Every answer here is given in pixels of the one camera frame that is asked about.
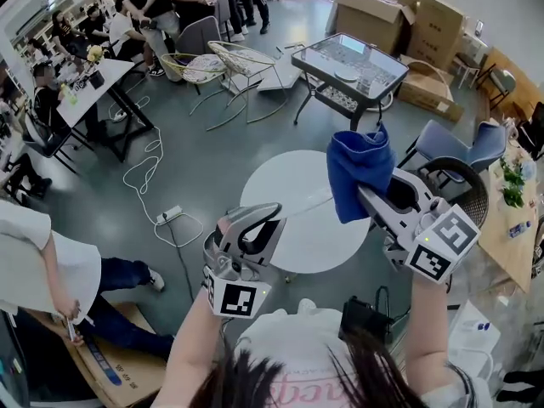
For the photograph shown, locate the printed flat cardboard box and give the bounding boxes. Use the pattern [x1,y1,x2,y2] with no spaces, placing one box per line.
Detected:
[23,300,173,408]

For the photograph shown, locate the wire chair with patterned cushion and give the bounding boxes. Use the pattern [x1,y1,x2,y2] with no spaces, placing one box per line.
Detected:
[159,51,230,118]

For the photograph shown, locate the yellow flowers in vase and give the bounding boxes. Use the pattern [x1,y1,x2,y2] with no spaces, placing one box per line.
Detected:
[86,43,106,75]

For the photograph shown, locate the person's white printed t-shirt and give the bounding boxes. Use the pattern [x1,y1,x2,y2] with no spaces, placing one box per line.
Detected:
[235,308,484,408]

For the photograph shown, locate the white floor cable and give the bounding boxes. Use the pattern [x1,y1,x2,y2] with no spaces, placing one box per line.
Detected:
[107,94,206,249]

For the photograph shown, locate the cream wire rocking chair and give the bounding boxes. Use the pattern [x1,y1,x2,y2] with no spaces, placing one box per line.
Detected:
[206,39,291,133]

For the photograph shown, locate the tall closed cardboard box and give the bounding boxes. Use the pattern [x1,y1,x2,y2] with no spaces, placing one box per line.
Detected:
[405,0,468,72]

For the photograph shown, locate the white table with black legs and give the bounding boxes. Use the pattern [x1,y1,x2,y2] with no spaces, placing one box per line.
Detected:
[54,56,156,164]

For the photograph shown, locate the open cardboard box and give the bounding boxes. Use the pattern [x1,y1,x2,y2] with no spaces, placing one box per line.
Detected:
[325,0,417,58]

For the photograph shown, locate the blue cloth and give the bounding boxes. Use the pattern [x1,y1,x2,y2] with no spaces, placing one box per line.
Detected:
[326,121,399,225]

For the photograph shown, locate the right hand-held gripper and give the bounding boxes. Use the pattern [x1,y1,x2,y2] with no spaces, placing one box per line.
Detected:
[358,167,482,285]

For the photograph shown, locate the blue upholstered chair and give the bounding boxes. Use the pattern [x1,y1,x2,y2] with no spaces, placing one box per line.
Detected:
[405,119,510,189]

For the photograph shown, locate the flat closed cardboard box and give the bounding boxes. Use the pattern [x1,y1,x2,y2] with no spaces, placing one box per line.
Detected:
[396,54,468,123]

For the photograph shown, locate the clear water bottle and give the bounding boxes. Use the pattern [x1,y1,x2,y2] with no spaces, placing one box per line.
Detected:
[507,220,533,239]

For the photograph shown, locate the white paper bag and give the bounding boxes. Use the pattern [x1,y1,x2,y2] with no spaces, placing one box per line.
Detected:
[445,298,503,384]

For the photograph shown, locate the person's left forearm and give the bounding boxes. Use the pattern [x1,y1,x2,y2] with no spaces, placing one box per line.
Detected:
[149,286,239,408]

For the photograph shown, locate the white power strip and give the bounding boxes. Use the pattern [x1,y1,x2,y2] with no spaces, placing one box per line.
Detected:
[155,204,184,225]

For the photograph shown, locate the green drink bottle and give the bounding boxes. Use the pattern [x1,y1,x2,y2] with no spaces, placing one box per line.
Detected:
[61,82,80,106]

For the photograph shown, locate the grey padded chair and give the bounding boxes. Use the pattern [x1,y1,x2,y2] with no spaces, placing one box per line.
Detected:
[175,14,223,58]

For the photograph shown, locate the person's right forearm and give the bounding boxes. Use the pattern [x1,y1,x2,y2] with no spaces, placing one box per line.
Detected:
[402,269,452,403]

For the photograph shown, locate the light wooden desk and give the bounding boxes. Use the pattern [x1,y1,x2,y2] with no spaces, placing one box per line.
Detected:
[478,142,544,295]

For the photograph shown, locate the green potted plant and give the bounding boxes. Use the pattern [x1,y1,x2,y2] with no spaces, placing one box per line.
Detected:
[497,156,528,210]

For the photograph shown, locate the black glass-top table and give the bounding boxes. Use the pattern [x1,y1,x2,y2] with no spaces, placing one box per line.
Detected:
[290,31,411,132]

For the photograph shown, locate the white round table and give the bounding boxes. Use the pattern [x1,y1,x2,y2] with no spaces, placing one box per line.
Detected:
[239,150,372,275]

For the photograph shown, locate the black equipment bag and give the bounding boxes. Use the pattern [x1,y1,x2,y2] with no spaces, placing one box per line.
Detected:
[338,286,394,346]

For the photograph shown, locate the black power cable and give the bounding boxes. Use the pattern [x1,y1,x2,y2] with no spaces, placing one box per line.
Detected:
[162,218,197,303]

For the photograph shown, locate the white flat board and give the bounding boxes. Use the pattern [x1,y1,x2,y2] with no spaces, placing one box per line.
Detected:
[256,42,306,94]

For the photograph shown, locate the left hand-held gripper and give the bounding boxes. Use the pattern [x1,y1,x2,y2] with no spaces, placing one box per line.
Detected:
[201,201,289,320]

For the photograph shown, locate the black wicker chair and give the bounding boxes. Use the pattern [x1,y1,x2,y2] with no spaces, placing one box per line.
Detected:
[418,156,490,231]

